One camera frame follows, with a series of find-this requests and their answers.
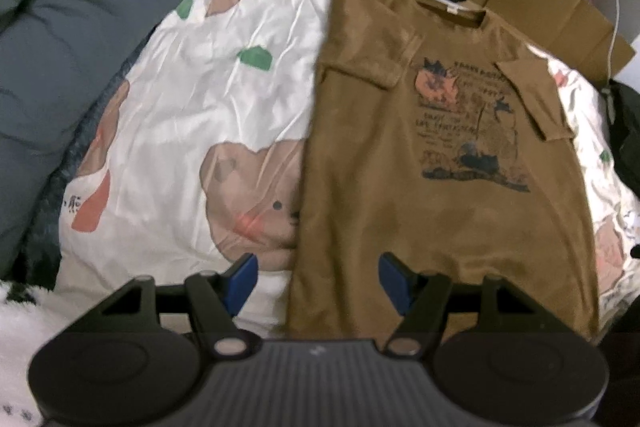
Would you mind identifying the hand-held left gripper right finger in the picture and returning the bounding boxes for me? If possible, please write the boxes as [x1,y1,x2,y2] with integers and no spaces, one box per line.
[377,252,563,358]

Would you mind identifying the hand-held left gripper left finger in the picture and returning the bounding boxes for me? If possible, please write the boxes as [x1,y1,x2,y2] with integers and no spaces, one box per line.
[75,252,261,358]

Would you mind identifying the brown printed t-shirt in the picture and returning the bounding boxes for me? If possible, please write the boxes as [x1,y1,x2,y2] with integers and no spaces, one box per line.
[285,0,601,344]

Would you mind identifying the white bear-print blanket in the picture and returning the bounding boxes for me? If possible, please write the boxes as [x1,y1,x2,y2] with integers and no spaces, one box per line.
[52,0,640,339]

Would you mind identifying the white fluffy blanket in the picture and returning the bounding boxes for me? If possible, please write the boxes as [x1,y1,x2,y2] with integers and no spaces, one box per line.
[0,279,72,427]

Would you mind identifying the black bag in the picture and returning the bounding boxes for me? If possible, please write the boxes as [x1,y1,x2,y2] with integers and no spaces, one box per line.
[607,79,640,198]

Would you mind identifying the white cable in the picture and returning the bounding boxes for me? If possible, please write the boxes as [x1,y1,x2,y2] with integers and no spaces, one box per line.
[590,0,622,124]

